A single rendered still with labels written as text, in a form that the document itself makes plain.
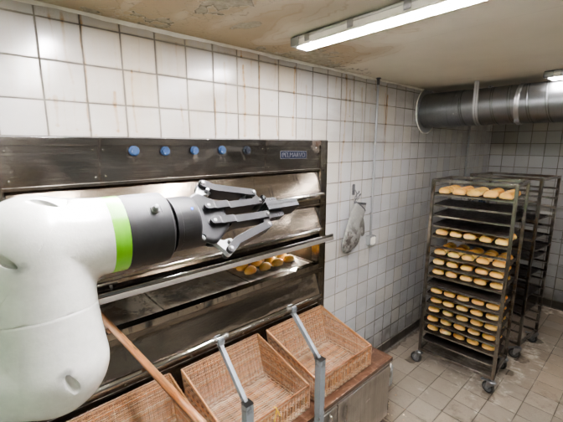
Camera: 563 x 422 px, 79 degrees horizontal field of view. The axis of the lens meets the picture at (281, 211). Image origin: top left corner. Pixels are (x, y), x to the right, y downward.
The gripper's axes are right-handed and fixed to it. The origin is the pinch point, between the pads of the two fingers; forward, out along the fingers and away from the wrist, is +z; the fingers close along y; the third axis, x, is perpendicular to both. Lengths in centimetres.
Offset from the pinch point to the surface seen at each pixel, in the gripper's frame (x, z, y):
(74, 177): -96, -7, -79
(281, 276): -144, 110, -21
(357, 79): -54, 187, -126
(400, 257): -159, 270, -5
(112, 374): -157, -1, -5
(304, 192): -106, 130, -64
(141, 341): -153, 14, -14
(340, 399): -143, 109, 62
